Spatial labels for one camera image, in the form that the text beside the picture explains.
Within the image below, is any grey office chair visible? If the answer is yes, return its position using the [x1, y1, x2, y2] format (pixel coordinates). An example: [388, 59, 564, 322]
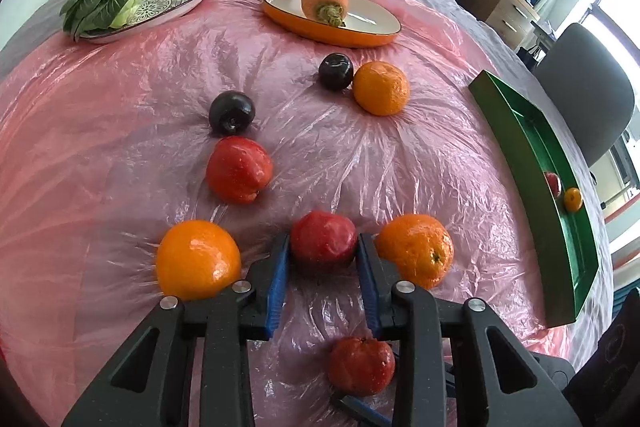
[534, 23, 636, 166]

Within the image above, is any orange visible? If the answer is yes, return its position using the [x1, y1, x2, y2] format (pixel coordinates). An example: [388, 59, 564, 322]
[374, 215, 454, 291]
[352, 61, 410, 117]
[563, 187, 584, 213]
[155, 220, 242, 301]

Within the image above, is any green shallow box tray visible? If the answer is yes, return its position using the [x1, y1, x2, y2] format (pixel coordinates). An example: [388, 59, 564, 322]
[469, 70, 599, 327]

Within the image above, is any wooden drawer cabinet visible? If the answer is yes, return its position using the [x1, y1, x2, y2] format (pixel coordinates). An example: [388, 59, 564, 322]
[463, 0, 539, 51]

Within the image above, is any dark plum near dish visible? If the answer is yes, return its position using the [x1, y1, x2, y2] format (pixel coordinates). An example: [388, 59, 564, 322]
[318, 53, 355, 92]

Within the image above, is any white patterned plate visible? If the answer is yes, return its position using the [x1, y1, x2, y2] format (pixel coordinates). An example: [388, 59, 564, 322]
[78, 0, 203, 44]

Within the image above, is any orange oval dish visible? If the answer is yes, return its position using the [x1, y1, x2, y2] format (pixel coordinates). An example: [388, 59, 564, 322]
[262, 0, 401, 49]

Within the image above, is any pink plastic sheet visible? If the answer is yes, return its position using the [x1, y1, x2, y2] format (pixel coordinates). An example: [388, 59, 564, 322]
[1, 0, 570, 426]

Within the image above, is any dark plum left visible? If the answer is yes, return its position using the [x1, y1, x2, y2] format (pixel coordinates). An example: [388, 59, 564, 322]
[208, 91, 256, 136]

